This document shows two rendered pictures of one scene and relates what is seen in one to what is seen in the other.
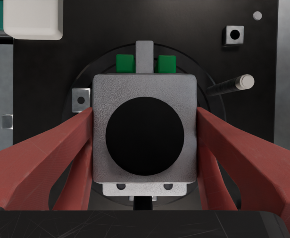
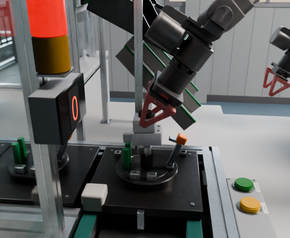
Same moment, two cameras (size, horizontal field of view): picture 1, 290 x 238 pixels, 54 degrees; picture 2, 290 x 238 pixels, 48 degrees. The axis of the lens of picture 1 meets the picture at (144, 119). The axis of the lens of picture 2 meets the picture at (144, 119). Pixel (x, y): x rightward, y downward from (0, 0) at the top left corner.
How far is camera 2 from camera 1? 0.66 m
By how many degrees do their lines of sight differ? 66
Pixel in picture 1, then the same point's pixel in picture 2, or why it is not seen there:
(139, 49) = (125, 134)
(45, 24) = (103, 185)
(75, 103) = (136, 173)
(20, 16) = (97, 191)
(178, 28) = (111, 165)
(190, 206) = (179, 165)
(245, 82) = not seen: hidden behind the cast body
